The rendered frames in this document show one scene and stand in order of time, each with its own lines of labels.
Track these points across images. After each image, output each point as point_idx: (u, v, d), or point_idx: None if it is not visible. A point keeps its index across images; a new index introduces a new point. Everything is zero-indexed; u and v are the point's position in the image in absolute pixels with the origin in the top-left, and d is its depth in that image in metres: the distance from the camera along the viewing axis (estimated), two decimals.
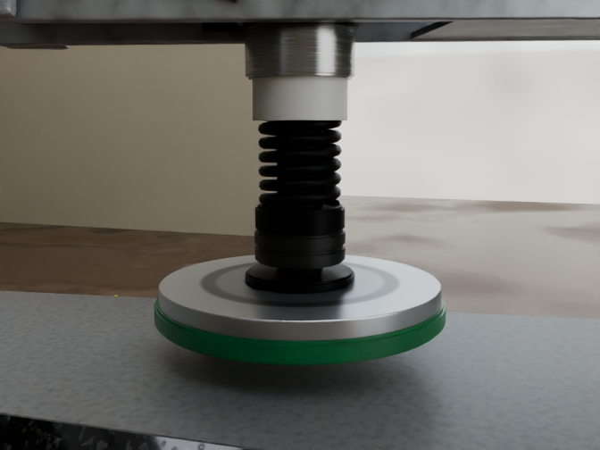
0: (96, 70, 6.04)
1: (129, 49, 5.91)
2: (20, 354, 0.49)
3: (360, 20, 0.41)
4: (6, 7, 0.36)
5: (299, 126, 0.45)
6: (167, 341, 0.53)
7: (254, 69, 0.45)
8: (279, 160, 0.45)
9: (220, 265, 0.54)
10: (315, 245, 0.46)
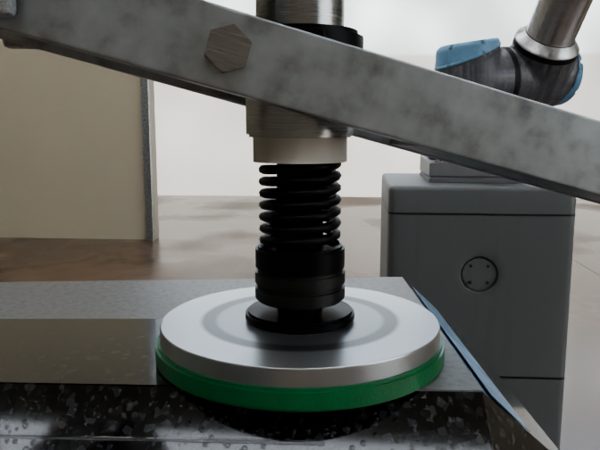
0: None
1: None
2: None
3: (337, 122, 0.42)
4: (6, 7, 0.36)
5: (299, 170, 0.45)
6: None
7: (255, 130, 0.45)
8: (279, 202, 0.46)
9: (190, 322, 0.48)
10: (315, 286, 0.46)
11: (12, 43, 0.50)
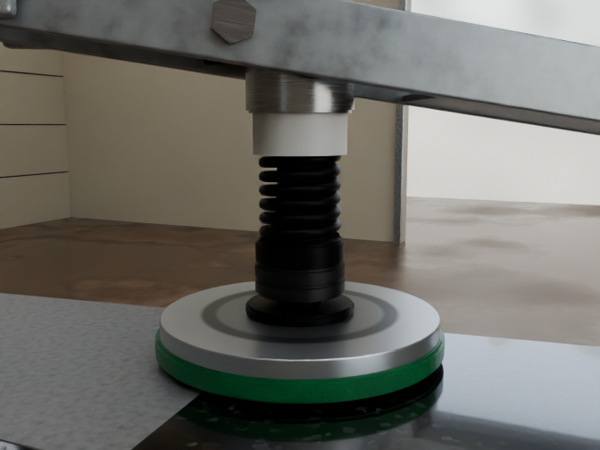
0: (180, 71, 6.15)
1: None
2: (91, 379, 0.45)
3: (349, 81, 0.42)
4: (6, 7, 0.36)
5: (299, 162, 0.45)
6: None
7: (255, 105, 0.45)
8: (279, 195, 0.46)
9: (408, 313, 0.49)
10: (315, 279, 0.46)
11: (12, 43, 0.50)
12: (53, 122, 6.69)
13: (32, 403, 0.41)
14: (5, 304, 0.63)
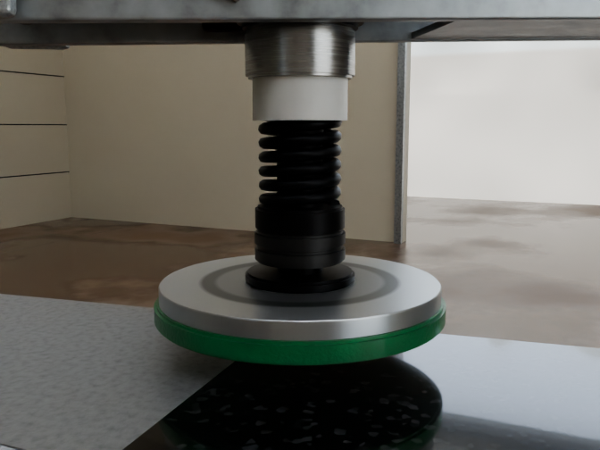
0: (181, 71, 6.15)
1: (212, 50, 5.98)
2: (83, 379, 0.45)
3: (360, 20, 0.41)
4: (6, 7, 0.36)
5: (299, 126, 0.45)
6: (243, 370, 0.46)
7: (254, 69, 0.45)
8: (279, 160, 0.45)
9: (194, 291, 0.46)
10: (315, 245, 0.46)
11: None
12: (54, 122, 6.69)
13: (23, 404, 0.41)
14: (0, 304, 0.63)
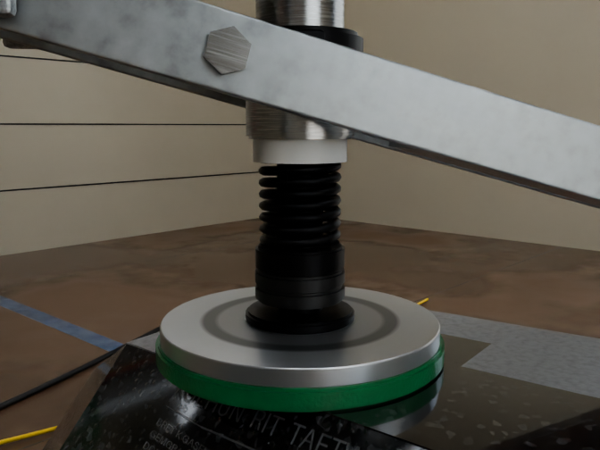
0: None
1: (438, 48, 5.82)
2: None
3: (335, 125, 0.42)
4: (6, 7, 0.36)
5: (299, 170, 0.45)
6: None
7: (255, 132, 0.45)
8: (279, 202, 0.46)
9: None
10: (315, 286, 0.46)
11: (12, 43, 0.50)
12: None
13: None
14: (453, 326, 0.56)
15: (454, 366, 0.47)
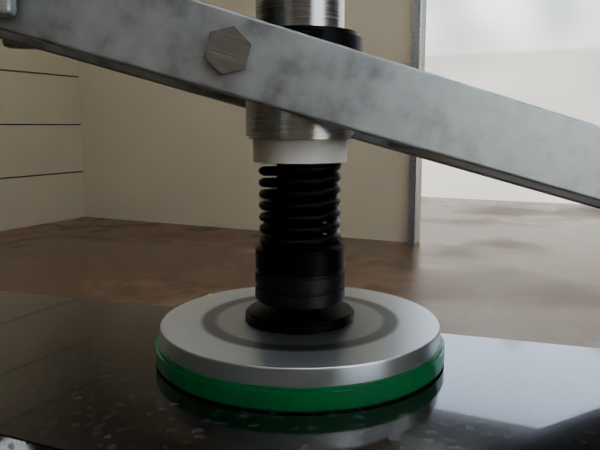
0: None
1: None
2: (127, 382, 0.44)
3: (335, 125, 0.42)
4: (6, 7, 0.36)
5: (299, 170, 0.45)
6: None
7: (255, 132, 0.45)
8: (279, 202, 0.46)
9: (233, 348, 0.43)
10: (315, 286, 0.46)
11: (12, 43, 0.50)
12: (68, 122, 6.73)
13: (70, 406, 0.40)
14: (35, 305, 0.63)
15: None
